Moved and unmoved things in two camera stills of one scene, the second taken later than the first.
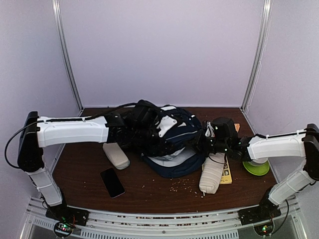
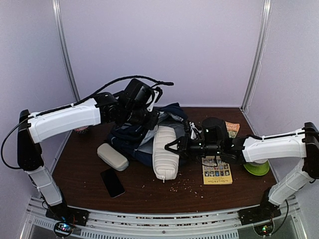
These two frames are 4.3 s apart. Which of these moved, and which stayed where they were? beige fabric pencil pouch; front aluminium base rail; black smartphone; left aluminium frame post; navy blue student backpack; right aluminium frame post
Moved: beige fabric pencil pouch; navy blue student backpack
Stayed: left aluminium frame post; black smartphone; front aluminium base rail; right aluminium frame post
